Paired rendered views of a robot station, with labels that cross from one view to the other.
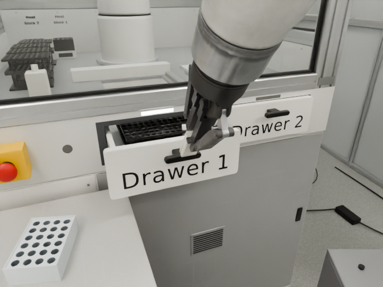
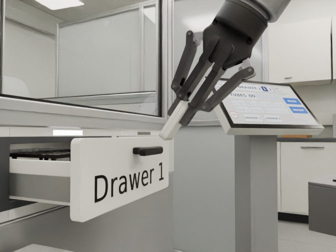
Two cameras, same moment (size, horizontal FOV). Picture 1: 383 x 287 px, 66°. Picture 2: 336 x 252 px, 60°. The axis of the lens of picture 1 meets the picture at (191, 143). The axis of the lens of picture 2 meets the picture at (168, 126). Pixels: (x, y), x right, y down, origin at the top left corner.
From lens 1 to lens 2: 46 cm
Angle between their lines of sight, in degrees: 52
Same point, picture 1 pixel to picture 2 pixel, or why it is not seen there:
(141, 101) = (53, 116)
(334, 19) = (168, 78)
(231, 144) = (164, 152)
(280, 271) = not seen: outside the picture
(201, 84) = (247, 18)
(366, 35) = not seen: hidden behind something
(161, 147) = (125, 143)
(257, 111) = not seen: hidden behind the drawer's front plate
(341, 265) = (328, 183)
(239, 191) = (132, 243)
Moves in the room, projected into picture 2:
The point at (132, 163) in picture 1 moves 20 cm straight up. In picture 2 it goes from (104, 161) to (105, 25)
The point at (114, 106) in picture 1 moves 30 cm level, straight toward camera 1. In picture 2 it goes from (26, 115) to (193, 107)
